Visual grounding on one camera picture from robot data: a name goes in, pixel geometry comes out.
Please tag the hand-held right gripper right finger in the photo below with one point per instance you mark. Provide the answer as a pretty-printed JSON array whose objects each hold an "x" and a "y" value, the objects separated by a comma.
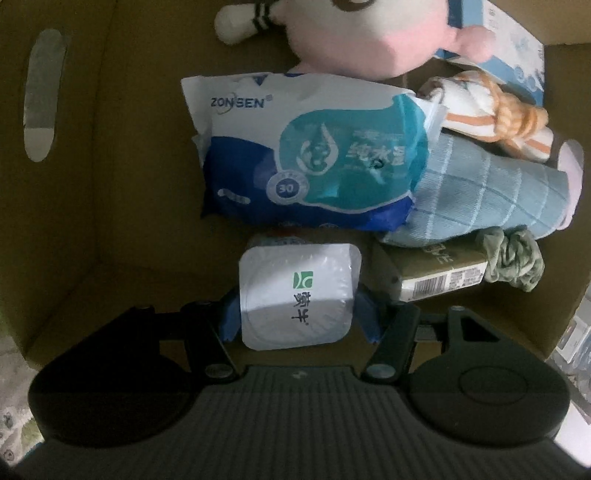
[{"x": 367, "y": 314}]

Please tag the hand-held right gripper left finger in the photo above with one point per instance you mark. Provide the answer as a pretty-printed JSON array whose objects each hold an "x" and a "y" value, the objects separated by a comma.
[{"x": 229, "y": 318}]

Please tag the white yogurt cup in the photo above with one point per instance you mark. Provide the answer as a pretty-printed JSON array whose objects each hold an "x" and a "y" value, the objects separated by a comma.
[{"x": 295, "y": 300}]

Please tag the cardboard box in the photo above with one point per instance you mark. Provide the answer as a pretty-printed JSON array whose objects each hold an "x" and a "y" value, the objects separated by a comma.
[{"x": 138, "y": 184}]

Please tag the blue and white wipes pack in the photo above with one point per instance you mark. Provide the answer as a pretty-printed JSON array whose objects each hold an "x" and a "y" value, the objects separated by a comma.
[{"x": 277, "y": 161}]

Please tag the blue checked towel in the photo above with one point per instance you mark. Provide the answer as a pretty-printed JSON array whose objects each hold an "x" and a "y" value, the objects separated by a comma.
[{"x": 485, "y": 194}]

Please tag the orange striped white towel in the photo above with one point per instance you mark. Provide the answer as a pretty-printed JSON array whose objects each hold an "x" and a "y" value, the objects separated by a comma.
[{"x": 471, "y": 108}]

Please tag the pink plush toy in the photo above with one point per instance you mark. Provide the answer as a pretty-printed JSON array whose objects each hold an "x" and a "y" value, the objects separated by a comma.
[{"x": 351, "y": 41}]

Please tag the olive carton with barcode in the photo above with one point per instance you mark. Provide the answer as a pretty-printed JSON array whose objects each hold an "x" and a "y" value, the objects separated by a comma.
[{"x": 434, "y": 277}]

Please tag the green knotted sock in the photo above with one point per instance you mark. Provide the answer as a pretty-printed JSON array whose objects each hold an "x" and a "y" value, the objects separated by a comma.
[{"x": 512, "y": 258}]

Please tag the patterned floor mat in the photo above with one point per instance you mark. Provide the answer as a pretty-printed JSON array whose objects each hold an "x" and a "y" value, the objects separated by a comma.
[{"x": 14, "y": 406}]

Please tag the white and blue tissue box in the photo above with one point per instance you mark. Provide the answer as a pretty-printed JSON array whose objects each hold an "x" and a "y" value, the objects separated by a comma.
[{"x": 508, "y": 46}]

